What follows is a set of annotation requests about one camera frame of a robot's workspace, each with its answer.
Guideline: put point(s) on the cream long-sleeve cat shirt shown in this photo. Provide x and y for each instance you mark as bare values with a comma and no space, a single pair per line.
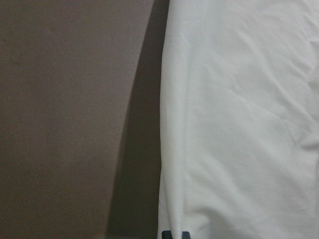
239,120

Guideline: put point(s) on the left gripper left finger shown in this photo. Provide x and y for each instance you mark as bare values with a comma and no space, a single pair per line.
166,235

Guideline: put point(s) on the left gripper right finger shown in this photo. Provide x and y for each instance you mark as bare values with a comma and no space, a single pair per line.
185,235

